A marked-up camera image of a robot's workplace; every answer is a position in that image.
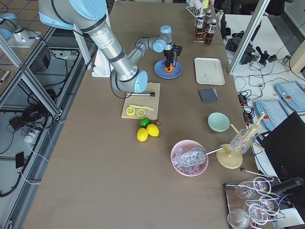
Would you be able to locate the grey folded cloth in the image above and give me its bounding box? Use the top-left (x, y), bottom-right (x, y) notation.
top-left (198, 87), bottom-right (220, 103)

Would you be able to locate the yellow lemon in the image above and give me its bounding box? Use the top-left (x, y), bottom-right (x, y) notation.
top-left (137, 128), bottom-right (148, 142)
top-left (146, 124), bottom-right (160, 137)

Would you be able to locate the yellow lemon lower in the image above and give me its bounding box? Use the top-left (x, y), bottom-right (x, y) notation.
top-left (137, 128), bottom-right (148, 142)

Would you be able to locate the yellow lemon upper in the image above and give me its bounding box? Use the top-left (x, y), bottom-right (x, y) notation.
top-left (146, 124), bottom-right (160, 137)

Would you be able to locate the black monitor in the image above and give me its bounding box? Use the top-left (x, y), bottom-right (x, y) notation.
top-left (257, 112), bottom-right (305, 178)

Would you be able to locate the wooden cup tree stand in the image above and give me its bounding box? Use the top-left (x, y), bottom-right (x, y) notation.
top-left (216, 115), bottom-right (264, 169)

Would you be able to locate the lemon slice upper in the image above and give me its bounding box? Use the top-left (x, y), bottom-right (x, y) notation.
top-left (136, 108), bottom-right (145, 117)

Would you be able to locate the wooden cutting board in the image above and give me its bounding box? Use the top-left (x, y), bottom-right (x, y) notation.
top-left (121, 83), bottom-right (161, 120)

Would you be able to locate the wine glass rack tray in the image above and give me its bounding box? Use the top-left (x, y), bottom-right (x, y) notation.
top-left (224, 175), bottom-right (286, 229)

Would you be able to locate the teach pendant far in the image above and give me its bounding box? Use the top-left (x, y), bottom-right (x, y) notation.
top-left (274, 81), bottom-right (305, 112)

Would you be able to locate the aluminium frame post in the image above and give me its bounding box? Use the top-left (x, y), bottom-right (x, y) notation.
top-left (228, 0), bottom-right (270, 75)

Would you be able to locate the tea bottle front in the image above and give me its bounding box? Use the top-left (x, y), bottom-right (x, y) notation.
top-left (204, 19), bottom-right (217, 44)

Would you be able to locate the copper wire bottle rack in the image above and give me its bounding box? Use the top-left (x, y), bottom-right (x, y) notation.
top-left (193, 13), bottom-right (212, 42)

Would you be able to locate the yellow plastic knife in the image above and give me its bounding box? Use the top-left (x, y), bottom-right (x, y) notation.
top-left (129, 104), bottom-right (154, 111)

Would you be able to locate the tea bottle middle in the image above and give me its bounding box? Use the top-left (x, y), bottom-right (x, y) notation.
top-left (204, 9), bottom-right (212, 28)

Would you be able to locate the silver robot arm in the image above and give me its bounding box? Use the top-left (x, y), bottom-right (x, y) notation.
top-left (0, 13), bottom-right (35, 48)
top-left (39, 0), bottom-right (182, 93)

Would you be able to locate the blue plate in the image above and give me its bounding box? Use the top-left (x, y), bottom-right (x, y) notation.
top-left (154, 59), bottom-right (182, 79)

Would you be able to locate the teach pendant near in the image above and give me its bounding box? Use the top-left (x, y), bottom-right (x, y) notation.
top-left (255, 99), bottom-right (290, 131)

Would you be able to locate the wooden cup rack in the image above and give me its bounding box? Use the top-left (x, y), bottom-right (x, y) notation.
top-left (186, 0), bottom-right (210, 17)

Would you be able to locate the green lime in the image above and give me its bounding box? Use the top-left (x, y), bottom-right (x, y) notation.
top-left (140, 117), bottom-right (150, 128)

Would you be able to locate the cream rabbit tray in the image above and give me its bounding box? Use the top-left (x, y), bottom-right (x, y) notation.
top-left (194, 57), bottom-right (225, 85)

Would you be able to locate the teach pendant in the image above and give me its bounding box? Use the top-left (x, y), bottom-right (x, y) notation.
top-left (274, 81), bottom-right (305, 112)
top-left (255, 99), bottom-right (290, 131)

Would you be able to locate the green bowl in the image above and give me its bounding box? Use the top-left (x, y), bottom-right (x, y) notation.
top-left (208, 112), bottom-right (230, 132)

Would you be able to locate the orange fruit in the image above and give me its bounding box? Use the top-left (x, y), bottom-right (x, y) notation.
top-left (164, 65), bottom-right (174, 73)

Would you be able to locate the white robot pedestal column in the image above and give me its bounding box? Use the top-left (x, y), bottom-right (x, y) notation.
top-left (91, 49), bottom-right (113, 78)

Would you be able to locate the glass cup on stand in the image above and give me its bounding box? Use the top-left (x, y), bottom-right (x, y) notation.
top-left (230, 129), bottom-right (255, 155)

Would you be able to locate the tea bottle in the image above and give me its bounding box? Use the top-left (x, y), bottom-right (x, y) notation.
top-left (204, 19), bottom-right (217, 44)
top-left (204, 9), bottom-right (212, 28)
top-left (194, 14), bottom-right (204, 39)

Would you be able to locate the lemon slice lower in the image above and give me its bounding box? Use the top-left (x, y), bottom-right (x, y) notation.
top-left (125, 107), bottom-right (136, 116)

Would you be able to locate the pink cup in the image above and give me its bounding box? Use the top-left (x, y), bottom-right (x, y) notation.
top-left (192, 0), bottom-right (202, 9)

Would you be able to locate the lemon slice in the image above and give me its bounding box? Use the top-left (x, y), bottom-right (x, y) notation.
top-left (125, 107), bottom-right (136, 116)
top-left (136, 108), bottom-right (145, 117)

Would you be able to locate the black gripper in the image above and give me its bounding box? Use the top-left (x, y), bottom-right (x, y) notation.
top-left (163, 43), bottom-right (183, 67)

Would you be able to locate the metal ice scoop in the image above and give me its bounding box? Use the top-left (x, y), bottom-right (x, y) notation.
top-left (180, 146), bottom-right (223, 167)

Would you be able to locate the pink bowl with ice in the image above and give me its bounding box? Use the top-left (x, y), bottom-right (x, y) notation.
top-left (170, 140), bottom-right (209, 177)

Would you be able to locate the tea bottle back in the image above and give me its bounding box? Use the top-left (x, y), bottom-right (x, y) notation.
top-left (194, 14), bottom-right (204, 39)

